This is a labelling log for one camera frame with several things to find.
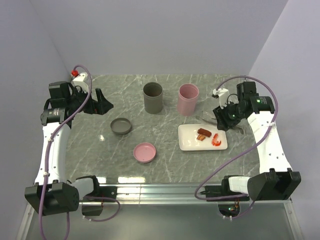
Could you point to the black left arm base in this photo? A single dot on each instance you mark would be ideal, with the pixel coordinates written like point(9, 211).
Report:
point(93, 206)

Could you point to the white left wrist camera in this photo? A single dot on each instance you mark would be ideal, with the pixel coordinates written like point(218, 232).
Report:
point(80, 81)

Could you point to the grey round lid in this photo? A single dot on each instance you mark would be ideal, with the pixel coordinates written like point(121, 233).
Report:
point(121, 126)

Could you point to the red shrimp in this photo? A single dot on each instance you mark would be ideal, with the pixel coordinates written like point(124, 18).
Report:
point(215, 141)

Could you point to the white rectangular plate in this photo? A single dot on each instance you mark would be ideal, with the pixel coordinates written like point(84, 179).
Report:
point(187, 138)

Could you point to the grey cylindrical container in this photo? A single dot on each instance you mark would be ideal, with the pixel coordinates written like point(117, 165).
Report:
point(153, 98)

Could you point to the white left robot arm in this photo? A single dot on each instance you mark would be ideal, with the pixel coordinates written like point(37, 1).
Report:
point(56, 119)

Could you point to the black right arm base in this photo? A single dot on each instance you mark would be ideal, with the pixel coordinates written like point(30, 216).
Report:
point(214, 191)

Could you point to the metal food tongs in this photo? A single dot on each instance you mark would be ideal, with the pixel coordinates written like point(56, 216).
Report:
point(209, 118)

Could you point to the brown meat slice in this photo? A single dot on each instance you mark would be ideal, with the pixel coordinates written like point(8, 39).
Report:
point(204, 132)

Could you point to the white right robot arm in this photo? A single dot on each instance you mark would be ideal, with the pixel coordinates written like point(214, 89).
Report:
point(276, 179)

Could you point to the aluminium front rail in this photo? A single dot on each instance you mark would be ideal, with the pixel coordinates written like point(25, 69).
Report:
point(160, 193)

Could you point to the small orange meat piece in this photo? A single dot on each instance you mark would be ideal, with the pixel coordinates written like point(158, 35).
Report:
point(201, 137)

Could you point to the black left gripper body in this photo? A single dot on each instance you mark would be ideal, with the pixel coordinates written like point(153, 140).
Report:
point(77, 101)

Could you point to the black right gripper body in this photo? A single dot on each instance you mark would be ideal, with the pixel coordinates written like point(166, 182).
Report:
point(231, 114)

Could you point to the pink cylindrical container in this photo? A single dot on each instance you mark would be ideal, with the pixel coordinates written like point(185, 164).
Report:
point(187, 99)

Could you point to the pink round lid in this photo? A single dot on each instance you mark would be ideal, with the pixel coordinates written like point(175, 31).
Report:
point(144, 152)

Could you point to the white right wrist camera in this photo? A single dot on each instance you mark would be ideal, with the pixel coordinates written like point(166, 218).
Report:
point(222, 95)

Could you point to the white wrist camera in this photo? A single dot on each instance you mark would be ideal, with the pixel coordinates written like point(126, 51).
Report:
point(222, 95)
point(80, 81)

